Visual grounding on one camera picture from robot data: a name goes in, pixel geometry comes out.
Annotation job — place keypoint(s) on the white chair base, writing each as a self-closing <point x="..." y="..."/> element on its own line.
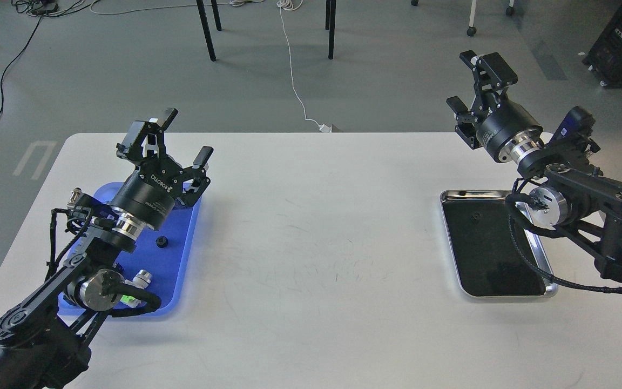
<point x="461" y="19"/>

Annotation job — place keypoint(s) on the black table leg left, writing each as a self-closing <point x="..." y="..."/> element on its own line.
<point x="205" y="26"/>

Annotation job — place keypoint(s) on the blue plastic tray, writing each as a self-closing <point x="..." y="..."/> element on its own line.
<point x="167" y="265"/>

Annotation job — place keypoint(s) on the black Robotiq gripper image left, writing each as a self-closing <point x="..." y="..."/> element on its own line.
<point x="158" y="182"/>

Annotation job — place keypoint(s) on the green and grey switch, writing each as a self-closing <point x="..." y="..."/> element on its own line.
<point x="141" y="280"/>

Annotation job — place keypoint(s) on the black table leg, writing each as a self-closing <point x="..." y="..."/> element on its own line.
<point x="330" y="19"/>
<point x="205" y="26"/>

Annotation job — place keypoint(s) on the silver metal tray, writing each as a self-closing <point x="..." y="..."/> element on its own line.
<point x="489" y="258"/>

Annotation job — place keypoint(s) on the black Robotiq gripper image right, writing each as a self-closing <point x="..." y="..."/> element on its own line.
<point x="504" y="128"/>

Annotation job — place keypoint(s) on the black table leg right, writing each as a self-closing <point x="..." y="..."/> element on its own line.
<point x="330" y="19"/>

